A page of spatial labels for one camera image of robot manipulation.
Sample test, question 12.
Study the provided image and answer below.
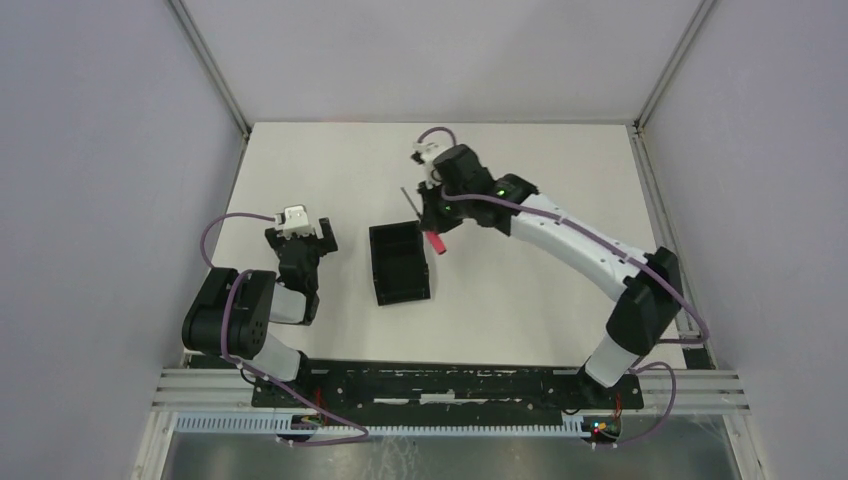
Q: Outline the red handled screwdriver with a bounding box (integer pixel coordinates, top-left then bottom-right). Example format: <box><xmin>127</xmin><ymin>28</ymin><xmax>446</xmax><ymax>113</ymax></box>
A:
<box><xmin>400</xmin><ymin>187</ymin><xmax>447</xmax><ymax>255</ymax></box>

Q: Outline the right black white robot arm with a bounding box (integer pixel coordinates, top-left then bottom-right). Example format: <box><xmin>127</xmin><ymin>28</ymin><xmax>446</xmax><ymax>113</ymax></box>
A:
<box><xmin>411</xmin><ymin>142</ymin><xmax>682</xmax><ymax>388</ymax></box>

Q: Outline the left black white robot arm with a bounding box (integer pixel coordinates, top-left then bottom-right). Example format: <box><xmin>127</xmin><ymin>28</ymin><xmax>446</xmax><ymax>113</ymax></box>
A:
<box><xmin>181</xmin><ymin>217</ymin><xmax>338</xmax><ymax>382</ymax></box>

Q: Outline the black plastic bin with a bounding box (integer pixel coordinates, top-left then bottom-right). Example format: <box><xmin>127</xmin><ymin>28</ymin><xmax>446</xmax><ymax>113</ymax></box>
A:
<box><xmin>368</xmin><ymin>221</ymin><xmax>431</xmax><ymax>306</ymax></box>

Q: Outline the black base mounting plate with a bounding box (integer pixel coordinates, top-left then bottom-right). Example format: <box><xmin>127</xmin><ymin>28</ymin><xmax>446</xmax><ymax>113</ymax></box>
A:
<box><xmin>291</xmin><ymin>359</ymin><xmax>645</xmax><ymax>427</ymax></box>

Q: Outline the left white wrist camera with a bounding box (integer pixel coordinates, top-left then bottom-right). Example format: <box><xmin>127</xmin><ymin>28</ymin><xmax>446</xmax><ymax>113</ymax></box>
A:
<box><xmin>274</xmin><ymin>204</ymin><xmax>316</xmax><ymax>239</ymax></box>

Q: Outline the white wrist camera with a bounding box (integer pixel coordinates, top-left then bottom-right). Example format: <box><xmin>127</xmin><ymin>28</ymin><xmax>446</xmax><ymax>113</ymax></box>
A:
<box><xmin>274</xmin><ymin>204</ymin><xmax>316</xmax><ymax>239</ymax></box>
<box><xmin>411</xmin><ymin>141</ymin><xmax>446</xmax><ymax>185</ymax></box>

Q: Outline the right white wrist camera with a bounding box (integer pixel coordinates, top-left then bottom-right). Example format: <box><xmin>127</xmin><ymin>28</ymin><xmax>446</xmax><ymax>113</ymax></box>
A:
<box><xmin>411</xmin><ymin>141</ymin><xmax>446</xmax><ymax>185</ymax></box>

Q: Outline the aluminium front rail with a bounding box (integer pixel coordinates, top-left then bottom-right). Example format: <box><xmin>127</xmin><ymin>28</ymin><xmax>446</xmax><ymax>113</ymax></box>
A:
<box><xmin>152</xmin><ymin>369</ymin><xmax>751</xmax><ymax>415</ymax></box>

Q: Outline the white slotted cable duct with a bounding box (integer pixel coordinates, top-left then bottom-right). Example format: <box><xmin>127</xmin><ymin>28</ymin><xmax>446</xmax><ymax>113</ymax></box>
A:
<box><xmin>174</xmin><ymin>412</ymin><xmax>590</xmax><ymax>439</ymax></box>

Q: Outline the left aluminium corner post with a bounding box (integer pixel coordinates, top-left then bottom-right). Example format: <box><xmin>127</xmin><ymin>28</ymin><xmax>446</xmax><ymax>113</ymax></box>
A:
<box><xmin>165</xmin><ymin>0</ymin><xmax>252</xmax><ymax>142</ymax></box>

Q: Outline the aluminium corner post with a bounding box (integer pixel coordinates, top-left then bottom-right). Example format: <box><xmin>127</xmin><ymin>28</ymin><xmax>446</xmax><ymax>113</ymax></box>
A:
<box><xmin>165</xmin><ymin>0</ymin><xmax>252</xmax><ymax>142</ymax></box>
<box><xmin>633</xmin><ymin>0</ymin><xmax>718</xmax><ymax>131</ymax></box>

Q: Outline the right aluminium side rail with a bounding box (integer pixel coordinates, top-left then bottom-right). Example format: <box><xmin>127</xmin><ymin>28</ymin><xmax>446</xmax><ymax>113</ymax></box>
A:
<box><xmin>626</xmin><ymin>122</ymin><xmax>716</xmax><ymax>370</ymax></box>

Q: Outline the right aluminium corner post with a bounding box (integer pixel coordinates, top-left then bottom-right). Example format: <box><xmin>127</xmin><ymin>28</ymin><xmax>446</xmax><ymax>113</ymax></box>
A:
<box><xmin>633</xmin><ymin>0</ymin><xmax>718</xmax><ymax>131</ymax></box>

